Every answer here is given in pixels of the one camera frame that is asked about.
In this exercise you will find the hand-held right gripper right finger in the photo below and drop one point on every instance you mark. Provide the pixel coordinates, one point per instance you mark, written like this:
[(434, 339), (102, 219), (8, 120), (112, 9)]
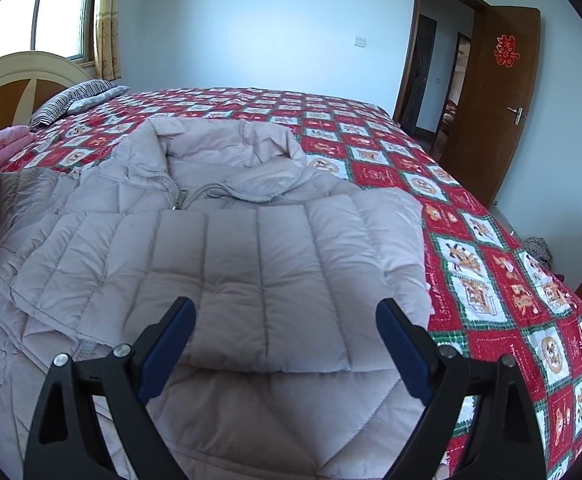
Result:
[(401, 345)]

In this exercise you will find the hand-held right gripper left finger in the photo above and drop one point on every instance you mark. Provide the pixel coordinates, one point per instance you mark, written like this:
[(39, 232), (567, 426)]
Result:
[(171, 345)]

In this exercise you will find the beige quilted down jacket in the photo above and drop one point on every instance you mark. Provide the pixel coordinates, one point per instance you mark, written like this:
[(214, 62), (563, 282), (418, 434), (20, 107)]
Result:
[(251, 260)]

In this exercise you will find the grey knit cloth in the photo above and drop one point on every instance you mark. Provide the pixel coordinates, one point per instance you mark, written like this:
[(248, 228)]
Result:
[(538, 250)]

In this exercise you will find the red printed patchwork bedspread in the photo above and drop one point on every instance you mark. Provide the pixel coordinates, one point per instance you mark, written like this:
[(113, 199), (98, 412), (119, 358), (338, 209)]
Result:
[(371, 160)]

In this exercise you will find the brown wooden door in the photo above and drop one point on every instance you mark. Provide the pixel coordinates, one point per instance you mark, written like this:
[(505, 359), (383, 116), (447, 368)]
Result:
[(491, 120)]

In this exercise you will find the grey dotted pillow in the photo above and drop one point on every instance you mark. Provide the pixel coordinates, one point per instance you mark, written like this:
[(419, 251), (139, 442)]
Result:
[(101, 96)]

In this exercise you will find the pink folded blanket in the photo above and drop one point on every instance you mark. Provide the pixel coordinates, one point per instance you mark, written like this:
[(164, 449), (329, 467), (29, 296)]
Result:
[(8, 142)]

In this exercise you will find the striped pillow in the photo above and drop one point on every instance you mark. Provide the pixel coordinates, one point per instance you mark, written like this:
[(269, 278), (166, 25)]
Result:
[(61, 102)]

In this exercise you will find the red paper door decoration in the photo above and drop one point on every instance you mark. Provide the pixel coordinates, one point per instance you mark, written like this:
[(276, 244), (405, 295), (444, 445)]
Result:
[(505, 51)]

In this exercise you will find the cream and wood headboard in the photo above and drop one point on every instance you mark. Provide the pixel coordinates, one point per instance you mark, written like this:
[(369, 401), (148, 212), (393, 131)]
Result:
[(21, 67)]

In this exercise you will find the yellow patterned curtain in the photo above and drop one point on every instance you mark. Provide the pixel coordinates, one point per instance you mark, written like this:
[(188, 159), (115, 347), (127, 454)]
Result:
[(106, 35)]

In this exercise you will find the window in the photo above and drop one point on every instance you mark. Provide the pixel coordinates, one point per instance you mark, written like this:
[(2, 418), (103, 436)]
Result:
[(56, 10)]

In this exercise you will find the brown wooden door frame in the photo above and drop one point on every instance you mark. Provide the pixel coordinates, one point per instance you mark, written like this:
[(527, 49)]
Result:
[(411, 50)]

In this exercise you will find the white wall switch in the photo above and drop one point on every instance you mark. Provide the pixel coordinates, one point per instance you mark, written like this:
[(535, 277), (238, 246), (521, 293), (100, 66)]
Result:
[(360, 40)]

